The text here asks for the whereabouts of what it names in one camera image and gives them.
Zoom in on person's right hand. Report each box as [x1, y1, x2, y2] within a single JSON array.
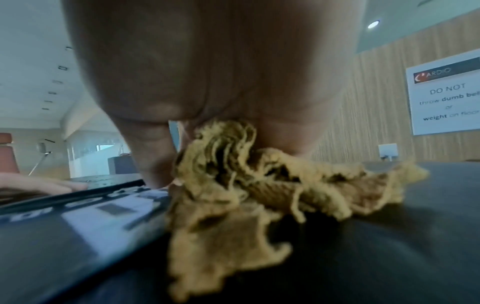
[[59, 0, 369, 189]]

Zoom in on person's left hand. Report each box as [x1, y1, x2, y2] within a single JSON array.
[[0, 172, 89, 197]]

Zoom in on brown cleaning cloth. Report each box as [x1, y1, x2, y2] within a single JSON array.
[[164, 118, 430, 304]]

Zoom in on black white print bench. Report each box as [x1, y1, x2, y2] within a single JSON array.
[[0, 160, 480, 304]]

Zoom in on thin grey metal stand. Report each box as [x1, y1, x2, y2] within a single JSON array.
[[27, 138, 55, 176]]

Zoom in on orange padded panel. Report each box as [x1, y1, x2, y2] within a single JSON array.
[[0, 132, 21, 174]]

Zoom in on dark grey box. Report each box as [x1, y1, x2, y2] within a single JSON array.
[[107, 156, 140, 175]]

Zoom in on row of square ceiling lights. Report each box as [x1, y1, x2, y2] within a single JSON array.
[[40, 45, 74, 112]]

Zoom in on white notice sheet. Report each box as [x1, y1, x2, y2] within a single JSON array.
[[405, 49, 480, 137]]

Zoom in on white wall socket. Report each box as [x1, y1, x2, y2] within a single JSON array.
[[377, 143, 399, 162]]

